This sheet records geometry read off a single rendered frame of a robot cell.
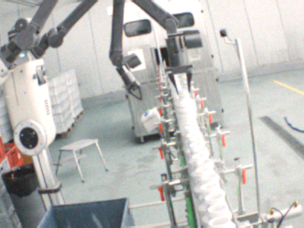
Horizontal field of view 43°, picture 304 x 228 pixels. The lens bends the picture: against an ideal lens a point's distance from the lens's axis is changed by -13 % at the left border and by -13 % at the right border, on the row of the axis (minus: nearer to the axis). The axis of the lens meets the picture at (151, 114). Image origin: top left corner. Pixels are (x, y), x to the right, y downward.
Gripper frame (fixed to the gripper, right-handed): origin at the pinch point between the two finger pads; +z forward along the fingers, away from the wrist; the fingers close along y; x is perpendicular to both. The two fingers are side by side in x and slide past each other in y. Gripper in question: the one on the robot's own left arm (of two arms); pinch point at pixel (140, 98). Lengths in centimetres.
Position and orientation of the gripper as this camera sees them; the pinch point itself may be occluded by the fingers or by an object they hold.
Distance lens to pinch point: 220.3
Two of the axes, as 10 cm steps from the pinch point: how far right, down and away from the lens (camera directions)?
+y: 0.2, -1.8, 9.8
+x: -8.5, 5.1, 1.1
